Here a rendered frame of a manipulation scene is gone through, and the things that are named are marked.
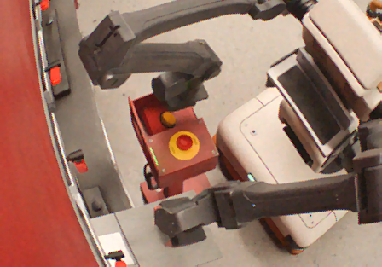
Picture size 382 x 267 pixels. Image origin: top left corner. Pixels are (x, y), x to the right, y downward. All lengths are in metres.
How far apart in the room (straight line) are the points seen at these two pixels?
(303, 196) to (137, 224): 0.51
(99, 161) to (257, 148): 0.78
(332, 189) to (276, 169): 1.28
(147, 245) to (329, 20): 0.63
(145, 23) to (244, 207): 0.35
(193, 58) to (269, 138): 0.88
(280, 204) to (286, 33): 1.80
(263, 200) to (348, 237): 1.50
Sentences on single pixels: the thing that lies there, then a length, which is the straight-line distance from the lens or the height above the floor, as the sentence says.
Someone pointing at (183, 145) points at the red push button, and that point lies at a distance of 1.52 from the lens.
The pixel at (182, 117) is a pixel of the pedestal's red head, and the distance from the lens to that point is 1.66.
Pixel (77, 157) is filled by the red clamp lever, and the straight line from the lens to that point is 1.07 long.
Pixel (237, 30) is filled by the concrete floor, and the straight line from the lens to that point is 2.61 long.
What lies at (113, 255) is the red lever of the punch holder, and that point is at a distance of 1.00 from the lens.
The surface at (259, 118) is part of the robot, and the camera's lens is 2.14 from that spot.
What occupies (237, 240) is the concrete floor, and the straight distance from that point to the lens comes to 2.29.
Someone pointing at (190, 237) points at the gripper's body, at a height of 1.12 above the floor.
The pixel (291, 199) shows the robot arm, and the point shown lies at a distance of 0.88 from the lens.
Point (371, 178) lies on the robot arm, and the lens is 0.74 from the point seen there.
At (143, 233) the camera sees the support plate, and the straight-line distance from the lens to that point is 1.27.
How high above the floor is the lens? 2.25
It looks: 69 degrees down
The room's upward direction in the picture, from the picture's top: 5 degrees clockwise
